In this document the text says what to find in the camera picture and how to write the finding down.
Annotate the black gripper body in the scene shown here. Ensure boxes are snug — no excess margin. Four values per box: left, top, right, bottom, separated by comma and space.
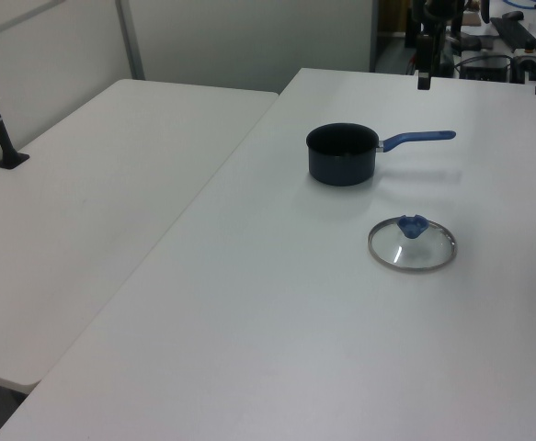
416, 31, 435, 74

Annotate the glass lid with blue knob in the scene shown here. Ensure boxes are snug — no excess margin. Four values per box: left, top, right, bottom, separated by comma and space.
367, 213, 459, 274

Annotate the black keyboard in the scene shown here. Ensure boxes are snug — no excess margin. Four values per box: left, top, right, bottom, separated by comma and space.
489, 17, 536, 59

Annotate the black computer box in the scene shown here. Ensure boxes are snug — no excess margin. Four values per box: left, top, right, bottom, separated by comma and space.
459, 53, 514, 84

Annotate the dark blue saucepan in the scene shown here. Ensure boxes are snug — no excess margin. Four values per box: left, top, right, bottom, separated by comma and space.
305, 122, 458, 187

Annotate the grey partition corner post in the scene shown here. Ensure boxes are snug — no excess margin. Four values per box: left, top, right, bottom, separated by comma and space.
114, 0, 147, 82

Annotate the white side table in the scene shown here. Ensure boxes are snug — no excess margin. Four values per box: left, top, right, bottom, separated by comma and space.
0, 78, 280, 395

